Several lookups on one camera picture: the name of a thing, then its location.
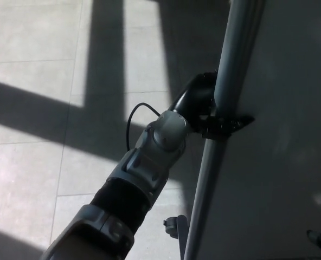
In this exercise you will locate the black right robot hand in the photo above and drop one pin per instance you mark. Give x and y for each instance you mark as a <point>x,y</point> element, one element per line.
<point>316,239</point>

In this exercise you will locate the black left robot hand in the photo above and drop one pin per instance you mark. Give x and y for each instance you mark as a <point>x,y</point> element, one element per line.
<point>195,92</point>

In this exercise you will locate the white whiteboard with grey frame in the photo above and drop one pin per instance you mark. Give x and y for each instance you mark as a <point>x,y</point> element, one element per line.
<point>285,81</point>

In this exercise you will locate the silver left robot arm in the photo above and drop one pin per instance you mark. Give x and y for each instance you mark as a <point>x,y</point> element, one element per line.
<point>147,159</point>

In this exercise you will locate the black caster wheel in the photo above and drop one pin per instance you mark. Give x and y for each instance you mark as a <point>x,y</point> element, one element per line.
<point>171,226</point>

